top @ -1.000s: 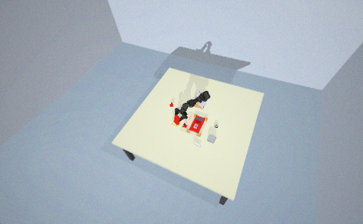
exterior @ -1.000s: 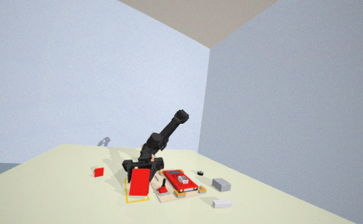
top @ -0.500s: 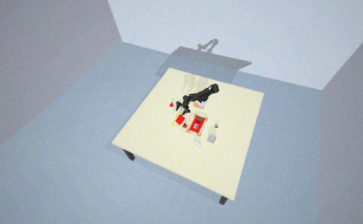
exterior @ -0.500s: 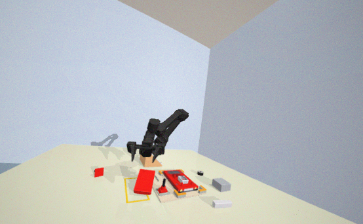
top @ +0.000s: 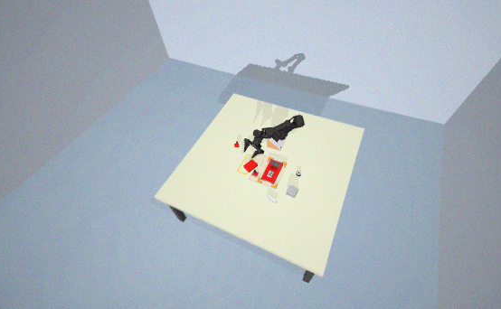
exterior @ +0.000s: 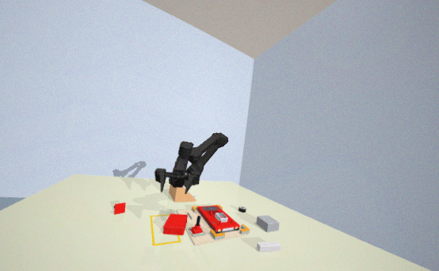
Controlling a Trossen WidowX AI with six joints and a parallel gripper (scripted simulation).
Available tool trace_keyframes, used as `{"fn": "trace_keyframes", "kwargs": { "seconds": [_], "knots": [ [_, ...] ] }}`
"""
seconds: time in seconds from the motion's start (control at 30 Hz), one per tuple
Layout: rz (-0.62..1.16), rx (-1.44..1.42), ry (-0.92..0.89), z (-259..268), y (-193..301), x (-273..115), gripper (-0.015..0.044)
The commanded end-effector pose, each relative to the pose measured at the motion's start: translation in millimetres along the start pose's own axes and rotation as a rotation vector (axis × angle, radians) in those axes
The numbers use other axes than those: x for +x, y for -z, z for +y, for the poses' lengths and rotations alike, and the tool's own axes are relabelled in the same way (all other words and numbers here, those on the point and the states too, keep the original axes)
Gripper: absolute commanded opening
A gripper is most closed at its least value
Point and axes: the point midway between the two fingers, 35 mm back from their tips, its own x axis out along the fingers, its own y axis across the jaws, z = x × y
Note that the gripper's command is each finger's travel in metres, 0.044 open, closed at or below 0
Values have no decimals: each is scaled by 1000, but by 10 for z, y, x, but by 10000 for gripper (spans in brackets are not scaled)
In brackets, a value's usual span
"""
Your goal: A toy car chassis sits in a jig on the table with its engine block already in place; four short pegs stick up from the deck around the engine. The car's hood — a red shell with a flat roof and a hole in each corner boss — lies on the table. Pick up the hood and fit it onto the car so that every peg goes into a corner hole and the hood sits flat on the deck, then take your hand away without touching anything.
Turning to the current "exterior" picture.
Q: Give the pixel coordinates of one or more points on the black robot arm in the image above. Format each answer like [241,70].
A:
[192,154]

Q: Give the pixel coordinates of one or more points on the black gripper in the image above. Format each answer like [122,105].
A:
[179,173]

